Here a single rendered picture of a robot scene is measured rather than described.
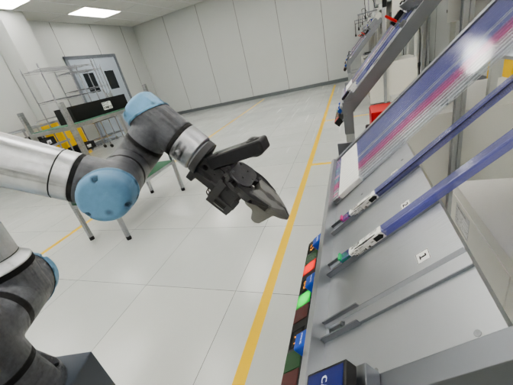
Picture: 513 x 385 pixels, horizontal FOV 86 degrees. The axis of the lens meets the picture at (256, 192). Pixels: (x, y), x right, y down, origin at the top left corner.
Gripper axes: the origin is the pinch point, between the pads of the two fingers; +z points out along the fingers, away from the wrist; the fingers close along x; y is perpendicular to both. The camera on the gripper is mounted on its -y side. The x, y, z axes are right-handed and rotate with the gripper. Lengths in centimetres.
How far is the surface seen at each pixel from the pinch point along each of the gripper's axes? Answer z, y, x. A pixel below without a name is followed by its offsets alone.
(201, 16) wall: -405, 167, -850
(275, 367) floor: 44, 66, -14
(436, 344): 9.5, -16.5, 28.4
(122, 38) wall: -572, 358, -784
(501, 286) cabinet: 42.6, -14.2, -5.4
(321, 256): 7.5, -2.8, 8.7
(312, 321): 7.6, -2.7, 21.3
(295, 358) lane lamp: 10.8, 4.4, 22.0
